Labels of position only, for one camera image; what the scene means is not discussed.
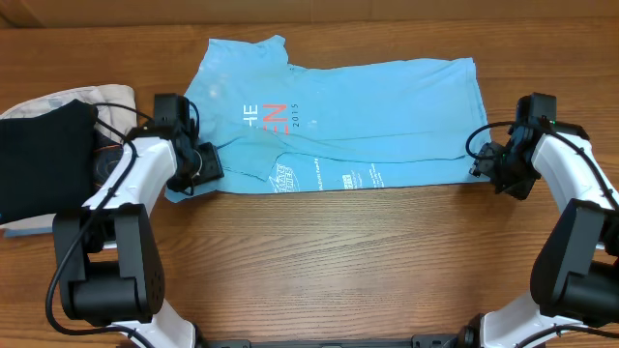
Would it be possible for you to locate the black folded garment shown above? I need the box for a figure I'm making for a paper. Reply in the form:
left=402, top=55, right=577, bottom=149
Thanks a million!
left=1, top=100, right=98, bottom=223

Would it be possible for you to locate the beige folded garment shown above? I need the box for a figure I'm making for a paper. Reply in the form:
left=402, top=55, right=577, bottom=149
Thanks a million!
left=1, top=84, right=137, bottom=230

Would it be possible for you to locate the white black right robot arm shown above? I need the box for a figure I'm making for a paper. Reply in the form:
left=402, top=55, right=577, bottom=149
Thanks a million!
left=447, top=120, right=618, bottom=347

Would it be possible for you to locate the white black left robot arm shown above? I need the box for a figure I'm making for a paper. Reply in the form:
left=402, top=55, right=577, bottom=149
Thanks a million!
left=44, top=127, right=222, bottom=347

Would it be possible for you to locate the blue folded garment bottom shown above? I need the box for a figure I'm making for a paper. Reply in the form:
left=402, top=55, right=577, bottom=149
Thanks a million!
left=4, top=227, right=52, bottom=238

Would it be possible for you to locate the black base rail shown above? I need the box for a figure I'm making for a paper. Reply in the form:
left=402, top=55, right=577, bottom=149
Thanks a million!
left=205, top=333, right=457, bottom=348

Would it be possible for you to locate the dark printed folded garment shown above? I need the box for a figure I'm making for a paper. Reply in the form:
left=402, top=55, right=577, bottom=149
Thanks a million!
left=93, top=130, right=123, bottom=189

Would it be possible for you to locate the light blue printed t-shirt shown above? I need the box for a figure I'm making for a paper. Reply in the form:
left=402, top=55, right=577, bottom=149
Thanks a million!
left=186, top=36, right=489, bottom=194

